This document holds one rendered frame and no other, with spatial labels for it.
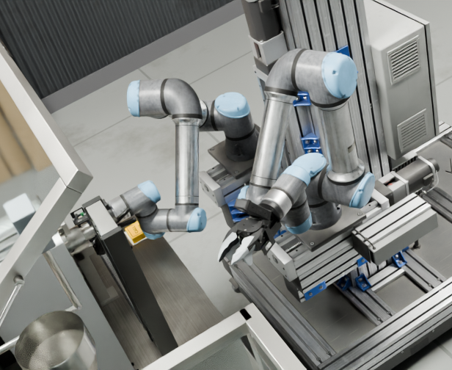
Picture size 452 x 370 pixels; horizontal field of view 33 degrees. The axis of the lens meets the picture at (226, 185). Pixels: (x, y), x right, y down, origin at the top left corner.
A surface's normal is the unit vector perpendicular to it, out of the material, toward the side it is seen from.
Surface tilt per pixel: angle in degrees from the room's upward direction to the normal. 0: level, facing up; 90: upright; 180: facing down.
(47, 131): 33
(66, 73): 90
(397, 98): 90
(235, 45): 0
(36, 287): 90
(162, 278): 0
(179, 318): 0
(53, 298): 90
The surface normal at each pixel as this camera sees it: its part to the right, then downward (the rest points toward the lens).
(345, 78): 0.76, 0.11
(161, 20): 0.48, 0.47
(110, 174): -0.25, -0.73
